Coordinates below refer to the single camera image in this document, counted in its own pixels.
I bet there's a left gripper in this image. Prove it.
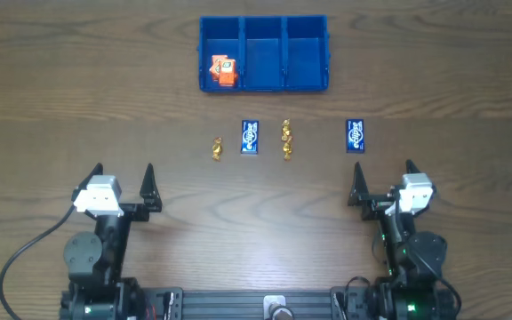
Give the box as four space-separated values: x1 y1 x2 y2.
70 162 164 224

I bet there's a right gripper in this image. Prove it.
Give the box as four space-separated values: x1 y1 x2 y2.
348 158 422 221

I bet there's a blue candy pack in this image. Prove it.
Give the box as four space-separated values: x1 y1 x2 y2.
240 119 260 156
345 118 366 155

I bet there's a blue tray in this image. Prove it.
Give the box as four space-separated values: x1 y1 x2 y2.
197 14 332 93

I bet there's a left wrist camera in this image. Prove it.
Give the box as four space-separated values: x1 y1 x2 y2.
72 173 125 219

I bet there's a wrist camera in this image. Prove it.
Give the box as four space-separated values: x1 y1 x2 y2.
384 172 436 217
72 173 125 219

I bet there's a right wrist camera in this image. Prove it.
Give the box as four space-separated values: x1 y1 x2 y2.
384 172 436 217

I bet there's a mounting rail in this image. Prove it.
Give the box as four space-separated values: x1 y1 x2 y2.
59 287 458 320

